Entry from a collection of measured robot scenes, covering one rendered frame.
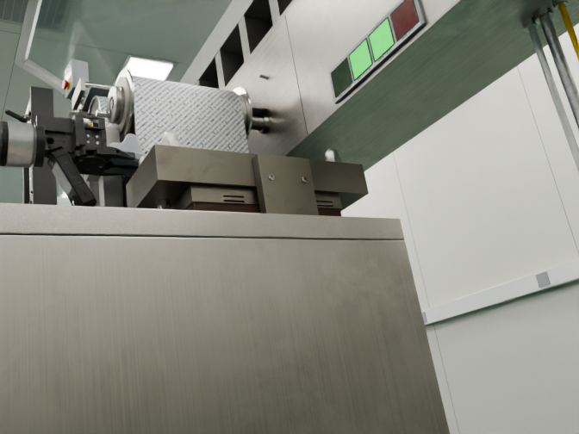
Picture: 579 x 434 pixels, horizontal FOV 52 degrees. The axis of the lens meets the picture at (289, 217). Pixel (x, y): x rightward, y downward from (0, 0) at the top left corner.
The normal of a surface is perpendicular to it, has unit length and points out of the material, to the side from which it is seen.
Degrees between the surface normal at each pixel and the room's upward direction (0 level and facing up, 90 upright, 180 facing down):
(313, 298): 90
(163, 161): 90
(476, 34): 180
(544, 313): 90
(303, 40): 90
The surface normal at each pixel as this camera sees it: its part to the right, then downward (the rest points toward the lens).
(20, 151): 0.46, 0.42
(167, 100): 0.50, -0.35
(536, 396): -0.85, -0.03
